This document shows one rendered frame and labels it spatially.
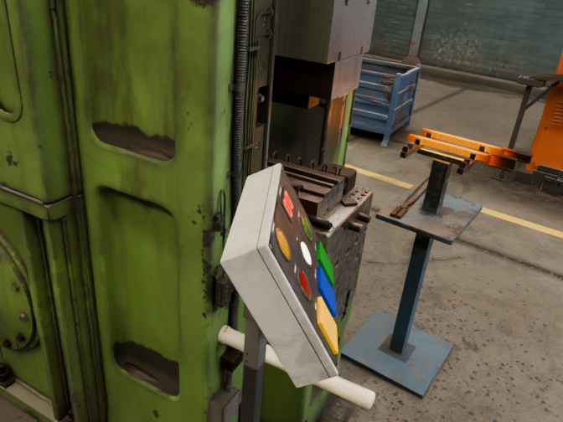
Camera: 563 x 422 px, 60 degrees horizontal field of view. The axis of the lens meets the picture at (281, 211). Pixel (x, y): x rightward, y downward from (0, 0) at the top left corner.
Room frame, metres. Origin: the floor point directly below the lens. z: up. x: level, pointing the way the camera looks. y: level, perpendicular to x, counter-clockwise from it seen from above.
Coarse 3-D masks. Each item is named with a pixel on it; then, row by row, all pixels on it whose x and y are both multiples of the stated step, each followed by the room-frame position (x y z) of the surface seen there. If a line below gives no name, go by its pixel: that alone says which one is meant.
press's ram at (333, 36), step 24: (288, 0) 1.25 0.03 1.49; (312, 0) 1.22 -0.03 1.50; (336, 0) 1.20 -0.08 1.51; (360, 0) 1.35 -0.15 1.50; (288, 24) 1.25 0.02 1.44; (312, 24) 1.22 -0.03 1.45; (336, 24) 1.22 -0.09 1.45; (360, 24) 1.37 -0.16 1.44; (288, 48) 1.24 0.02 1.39; (312, 48) 1.21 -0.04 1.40; (336, 48) 1.23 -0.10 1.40; (360, 48) 1.39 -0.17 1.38
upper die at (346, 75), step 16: (288, 64) 1.30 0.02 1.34; (304, 64) 1.28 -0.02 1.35; (320, 64) 1.26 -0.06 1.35; (336, 64) 1.25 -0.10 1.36; (352, 64) 1.35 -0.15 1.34; (288, 80) 1.30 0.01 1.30; (304, 80) 1.28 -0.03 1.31; (320, 80) 1.26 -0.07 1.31; (336, 80) 1.26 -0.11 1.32; (352, 80) 1.37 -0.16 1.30; (320, 96) 1.25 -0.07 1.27; (336, 96) 1.27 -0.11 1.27
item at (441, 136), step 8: (424, 128) 1.96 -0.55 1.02; (432, 136) 1.91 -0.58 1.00; (440, 136) 1.90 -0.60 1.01; (448, 136) 1.88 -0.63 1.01; (456, 136) 1.88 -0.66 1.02; (464, 144) 1.84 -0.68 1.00; (472, 144) 1.83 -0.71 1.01; (480, 144) 1.81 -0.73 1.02; (496, 152) 1.77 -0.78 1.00; (504, 152) 1.76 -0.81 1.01; (512, 152) 1.74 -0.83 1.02; (520, 152) 1.74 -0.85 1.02; (520, 160) 1.72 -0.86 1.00; (528, 160) 1.72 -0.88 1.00
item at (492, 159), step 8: (408, 136) 1.85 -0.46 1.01; (416, 136) 1.83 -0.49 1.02; (424, 144) 1.81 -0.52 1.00; (432, 144) 1.79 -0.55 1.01; (440, 144) 1.77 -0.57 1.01; (448, 144) 1.77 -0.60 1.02; (456, 152) 1.74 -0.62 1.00; (464, 152) 1.72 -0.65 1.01; (472, 152) 1.71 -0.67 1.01; (480, 152) 1.71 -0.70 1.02; (480, 160) 1.69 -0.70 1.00; (488, 160) 1.66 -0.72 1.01; (496, 160) 1.67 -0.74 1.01; (504, 160) 1.65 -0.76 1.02; (512, 160) 1.63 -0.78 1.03; (504, 168) 1.64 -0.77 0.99; (512, 168) 1.63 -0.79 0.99
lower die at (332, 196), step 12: (300, 168) 1.46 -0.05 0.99; (300, 180) 1.37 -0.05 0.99; (312, 180) 1.36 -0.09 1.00; (336, 180) 1.37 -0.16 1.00; (300, 192) 1.31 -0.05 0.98; (312, 192) 1.30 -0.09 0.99; (324, 192) 1.30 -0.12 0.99; (336, 192) 1.37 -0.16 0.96; (312, 204) 1.25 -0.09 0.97; (324, 204) 1.29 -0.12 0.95
